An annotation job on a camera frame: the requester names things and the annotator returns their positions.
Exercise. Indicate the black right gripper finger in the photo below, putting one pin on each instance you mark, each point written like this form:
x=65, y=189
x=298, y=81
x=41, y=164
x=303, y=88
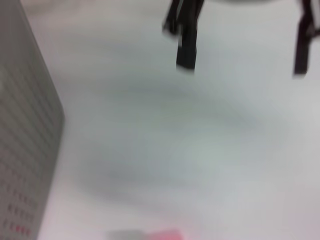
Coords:
x=303, y=50
x=187, y=45

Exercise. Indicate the white toy brick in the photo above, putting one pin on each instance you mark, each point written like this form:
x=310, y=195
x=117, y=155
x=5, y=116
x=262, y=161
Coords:
x=125, y=235

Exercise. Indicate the grey-green perforated storage bin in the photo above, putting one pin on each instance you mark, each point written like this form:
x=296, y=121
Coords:
x=25, y=125

